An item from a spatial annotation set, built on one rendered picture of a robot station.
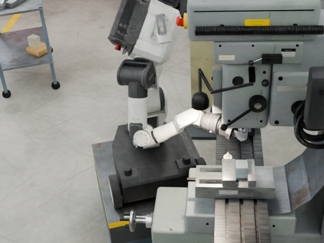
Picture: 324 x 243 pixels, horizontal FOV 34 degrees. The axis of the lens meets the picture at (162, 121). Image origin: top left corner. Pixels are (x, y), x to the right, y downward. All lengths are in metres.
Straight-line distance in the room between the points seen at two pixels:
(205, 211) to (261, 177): 0.30
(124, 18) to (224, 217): 0.98
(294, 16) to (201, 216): 1.02
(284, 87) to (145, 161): 1.38
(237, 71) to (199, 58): 2.06
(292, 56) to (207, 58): 2.13
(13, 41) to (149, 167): 2.75
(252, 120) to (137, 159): 1.23
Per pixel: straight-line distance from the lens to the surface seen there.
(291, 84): 2.12
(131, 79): 2.42
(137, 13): 2.44
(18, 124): 4.83
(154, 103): 2.94
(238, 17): 1.96
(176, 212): 2.67
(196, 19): 1.96
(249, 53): 2.03
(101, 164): 3.56
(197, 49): 4.11
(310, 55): 2.07
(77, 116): 4.77
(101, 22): 6.43
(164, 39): 2.33
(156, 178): 3.11
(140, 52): 2.43
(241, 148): 2.72
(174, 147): 3.36
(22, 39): 5.56
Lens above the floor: 2.64
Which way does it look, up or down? 35 degrees down
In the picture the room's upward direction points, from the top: 4 degrees counter-clockwise
